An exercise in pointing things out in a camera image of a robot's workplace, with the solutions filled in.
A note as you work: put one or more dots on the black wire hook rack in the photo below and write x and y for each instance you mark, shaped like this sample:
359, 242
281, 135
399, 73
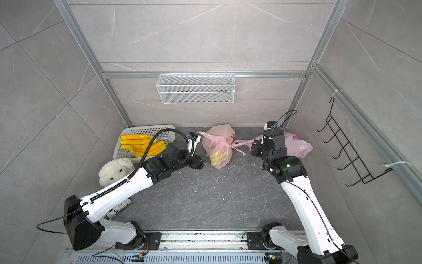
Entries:
348, 150

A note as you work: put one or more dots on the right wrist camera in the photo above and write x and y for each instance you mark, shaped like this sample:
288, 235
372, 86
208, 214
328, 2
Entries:
270, 125

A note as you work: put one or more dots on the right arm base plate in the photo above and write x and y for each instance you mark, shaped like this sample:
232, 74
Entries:
255, 241

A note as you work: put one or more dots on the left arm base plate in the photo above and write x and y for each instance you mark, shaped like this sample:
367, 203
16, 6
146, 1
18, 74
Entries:
149, 240

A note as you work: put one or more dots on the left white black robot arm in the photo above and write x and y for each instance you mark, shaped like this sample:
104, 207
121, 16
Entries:
84, 218

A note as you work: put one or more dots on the orange yellow banana bunch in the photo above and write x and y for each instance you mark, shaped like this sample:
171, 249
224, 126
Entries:
138, 143

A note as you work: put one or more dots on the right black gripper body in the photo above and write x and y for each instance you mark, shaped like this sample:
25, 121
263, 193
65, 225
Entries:
257, 150

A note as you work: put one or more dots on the white plastic basket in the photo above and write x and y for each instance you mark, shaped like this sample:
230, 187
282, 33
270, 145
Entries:
151, 130

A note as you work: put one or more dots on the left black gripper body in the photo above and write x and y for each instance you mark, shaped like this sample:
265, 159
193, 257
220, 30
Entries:
187, 160

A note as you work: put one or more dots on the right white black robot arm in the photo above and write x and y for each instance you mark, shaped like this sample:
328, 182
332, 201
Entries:
321, 244

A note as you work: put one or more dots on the white wire mesh shelf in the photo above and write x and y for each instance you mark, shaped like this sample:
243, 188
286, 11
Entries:
196, 88

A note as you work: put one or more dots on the pink strawberry plastic bag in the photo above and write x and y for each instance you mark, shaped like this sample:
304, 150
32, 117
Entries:
295, 146

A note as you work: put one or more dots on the white plush toy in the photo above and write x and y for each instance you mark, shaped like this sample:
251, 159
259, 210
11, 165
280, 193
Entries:
115, 170

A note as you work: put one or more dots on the pink plastic bag front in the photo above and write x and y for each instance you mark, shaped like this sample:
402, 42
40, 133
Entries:
218, 144

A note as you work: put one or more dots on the aluminium mounting rail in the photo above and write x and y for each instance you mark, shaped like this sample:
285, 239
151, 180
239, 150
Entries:
183, 247

